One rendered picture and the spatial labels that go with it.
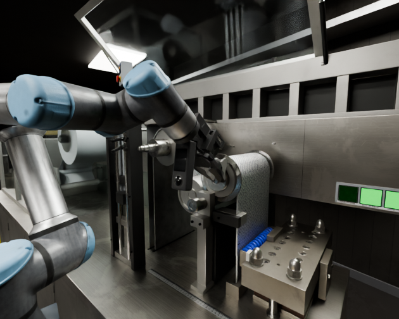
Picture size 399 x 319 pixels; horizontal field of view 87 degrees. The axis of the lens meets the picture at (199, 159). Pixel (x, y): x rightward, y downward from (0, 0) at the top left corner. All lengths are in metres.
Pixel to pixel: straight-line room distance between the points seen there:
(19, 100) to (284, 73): 0.82
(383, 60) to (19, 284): 1.09
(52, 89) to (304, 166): 0.79
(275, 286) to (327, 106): 0.65
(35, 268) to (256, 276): 0.52
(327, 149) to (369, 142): 0.12
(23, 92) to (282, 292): 0.64
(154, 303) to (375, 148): 0.81
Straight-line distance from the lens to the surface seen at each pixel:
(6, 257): 0.62
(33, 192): 0.70
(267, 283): 0.64
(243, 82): 1.00
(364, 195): 0.87
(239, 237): 0.69
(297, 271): 0.63
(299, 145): 0.88
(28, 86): 0.37
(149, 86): 0.40
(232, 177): 0.62
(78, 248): 0.69
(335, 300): 0.84
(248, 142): 0.96
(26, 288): 0.64
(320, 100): 0.96
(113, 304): 0.77
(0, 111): 0.48
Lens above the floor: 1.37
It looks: 6 degrees down
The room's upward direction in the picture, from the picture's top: straight up
